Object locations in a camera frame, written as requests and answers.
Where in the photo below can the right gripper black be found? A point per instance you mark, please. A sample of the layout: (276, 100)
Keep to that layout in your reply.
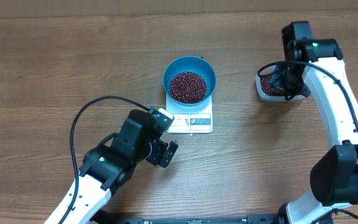
(278, 83)

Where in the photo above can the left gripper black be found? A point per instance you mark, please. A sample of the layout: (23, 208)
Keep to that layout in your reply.
(159, 148)

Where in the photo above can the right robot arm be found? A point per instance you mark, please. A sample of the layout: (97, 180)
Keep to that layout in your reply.
(316, 67)

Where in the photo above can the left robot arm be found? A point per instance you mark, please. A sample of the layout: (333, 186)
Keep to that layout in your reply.
(112, 163)

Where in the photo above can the white digital kitchen scale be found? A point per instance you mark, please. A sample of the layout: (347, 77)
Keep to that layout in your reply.
(196, 119)

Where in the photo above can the red beans in bowl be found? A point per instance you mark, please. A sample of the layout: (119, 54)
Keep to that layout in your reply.
(188, 87)

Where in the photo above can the teal metal bowl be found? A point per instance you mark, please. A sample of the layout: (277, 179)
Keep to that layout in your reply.
(193, 64)

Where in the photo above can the red beans in container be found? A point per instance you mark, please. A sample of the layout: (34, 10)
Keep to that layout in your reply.
(267, 87)

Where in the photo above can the clear plastic container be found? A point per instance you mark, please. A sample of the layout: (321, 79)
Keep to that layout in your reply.
(272, 99)

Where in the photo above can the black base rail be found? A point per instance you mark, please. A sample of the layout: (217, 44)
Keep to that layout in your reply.
(249, 219)

